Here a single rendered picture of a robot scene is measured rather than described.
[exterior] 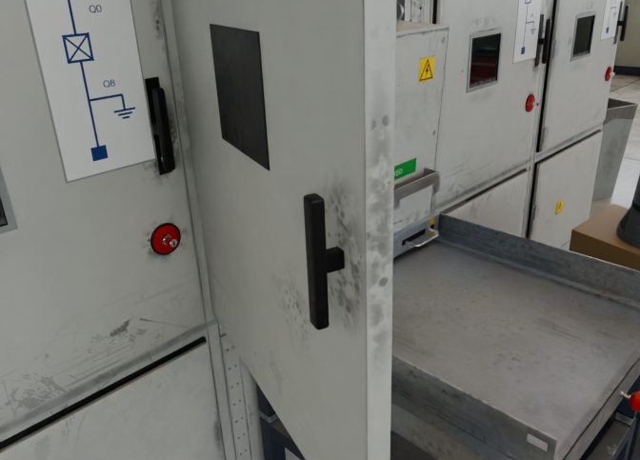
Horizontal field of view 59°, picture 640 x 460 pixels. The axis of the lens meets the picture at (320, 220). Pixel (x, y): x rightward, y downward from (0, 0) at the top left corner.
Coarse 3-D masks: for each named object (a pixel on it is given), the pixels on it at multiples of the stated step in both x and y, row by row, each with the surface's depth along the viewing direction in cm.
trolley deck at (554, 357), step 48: (432, 288) 126; (480, 288) 125; (528, 288) 125; (432, 336) 110; (480, 336) 109; (528, 336) 108; (576, 336) 108; (624, 336) 107; (480, 384) 96; (528, 384) 96; (576, 384) 95; (624, 384) 97; (432, 432) 88; (576, 432) 86
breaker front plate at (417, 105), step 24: (408, 48) 117; (432, 48) 123; (408, 72) 120; (408, 96) 123; (432, 96) 129; (408, 120) 125; (432, 120) 133; (408, 144) 128; (432, 144) 136; (432, 168) 139; (408, 216) 138
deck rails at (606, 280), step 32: (448, 224) 147; (480, 256) 139; (512, 256) 136; (544, 256) 130; (576, 256) 124; (576, 288) 123; (608, 288) 121; (416, 384) 92; (448, 384) 87; (448, 416) 89; (480, 416) 84; (512, 416) 80; (512, 448) 81
